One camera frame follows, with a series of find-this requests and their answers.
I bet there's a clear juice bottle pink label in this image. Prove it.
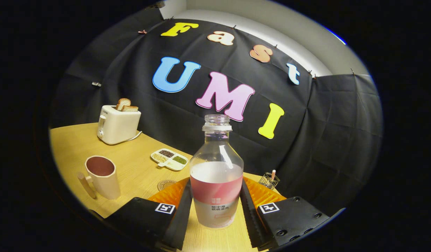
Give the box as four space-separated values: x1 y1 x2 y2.
190 114 244 229

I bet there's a cream cup with wooden handle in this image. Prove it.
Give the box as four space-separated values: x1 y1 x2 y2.
77 155 121 200

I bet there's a wooden table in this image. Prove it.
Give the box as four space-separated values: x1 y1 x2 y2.
49 122 282 252

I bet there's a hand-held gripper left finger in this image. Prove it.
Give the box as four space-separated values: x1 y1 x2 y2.
105 178 194 252

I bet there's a white toaster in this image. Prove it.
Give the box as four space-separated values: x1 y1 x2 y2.
97 105 142 145

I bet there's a white divided dish with grains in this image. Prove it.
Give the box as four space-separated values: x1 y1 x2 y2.
151 148 189 171

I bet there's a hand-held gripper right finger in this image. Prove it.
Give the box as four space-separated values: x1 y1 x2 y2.
239 176 331 252

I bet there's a round wooden coaster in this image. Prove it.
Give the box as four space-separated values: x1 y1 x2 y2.
157 180 177 191

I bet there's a metal wire holder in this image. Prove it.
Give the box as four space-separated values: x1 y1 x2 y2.
259 172 280 190

